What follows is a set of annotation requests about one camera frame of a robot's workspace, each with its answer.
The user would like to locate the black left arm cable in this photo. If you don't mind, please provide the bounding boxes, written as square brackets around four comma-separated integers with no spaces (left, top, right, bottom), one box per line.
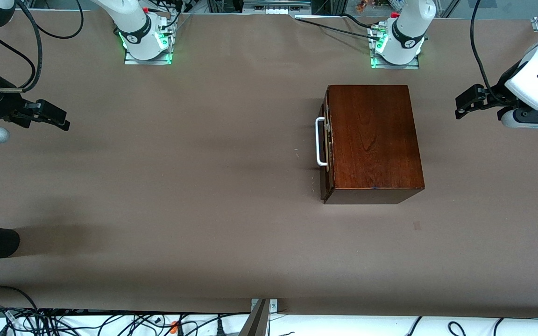
[471,0,505,103]

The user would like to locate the aluminium profile bar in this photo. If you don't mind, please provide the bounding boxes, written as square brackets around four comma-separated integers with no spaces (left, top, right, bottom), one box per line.
[239,299,270,336]

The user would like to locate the dark brown wooden cabinet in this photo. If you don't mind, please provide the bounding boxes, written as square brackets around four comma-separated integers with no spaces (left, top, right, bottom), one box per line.
[321,84,425,205]

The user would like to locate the wooden drawer with white handle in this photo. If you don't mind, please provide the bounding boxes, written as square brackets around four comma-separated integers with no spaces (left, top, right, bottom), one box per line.
[315,86,336,201]

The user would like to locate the short black table cable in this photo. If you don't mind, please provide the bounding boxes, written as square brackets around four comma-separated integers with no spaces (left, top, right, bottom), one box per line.
[341,13,379,29]

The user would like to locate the black cable tangle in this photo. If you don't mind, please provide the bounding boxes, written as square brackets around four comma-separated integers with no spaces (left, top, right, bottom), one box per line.
[0,306,251,336]

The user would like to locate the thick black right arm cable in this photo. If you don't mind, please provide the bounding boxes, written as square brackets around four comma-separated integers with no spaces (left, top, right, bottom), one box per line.
[0,0,43,92]

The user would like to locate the thin black looped cable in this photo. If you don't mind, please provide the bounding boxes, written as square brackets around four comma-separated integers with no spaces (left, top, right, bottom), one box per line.
[16,0,85,39]

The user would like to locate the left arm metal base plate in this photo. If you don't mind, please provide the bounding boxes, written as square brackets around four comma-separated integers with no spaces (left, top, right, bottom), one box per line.
[370,51,420,70]

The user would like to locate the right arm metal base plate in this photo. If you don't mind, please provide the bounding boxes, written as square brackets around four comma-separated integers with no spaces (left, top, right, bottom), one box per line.
[124,44,173,65]

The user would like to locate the long black table cable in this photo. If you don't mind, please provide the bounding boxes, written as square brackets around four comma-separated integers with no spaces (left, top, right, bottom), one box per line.
[295,17,384,42]

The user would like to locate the white power strip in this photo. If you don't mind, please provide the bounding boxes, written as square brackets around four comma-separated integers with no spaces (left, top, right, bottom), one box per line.
[242,0,312,15]

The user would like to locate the small colourful items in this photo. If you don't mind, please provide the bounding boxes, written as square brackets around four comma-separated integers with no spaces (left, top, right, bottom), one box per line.
[355,0,393,12]

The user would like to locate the silver corner bracket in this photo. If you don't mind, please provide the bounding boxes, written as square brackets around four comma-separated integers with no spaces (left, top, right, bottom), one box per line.
[250,299,279,314]

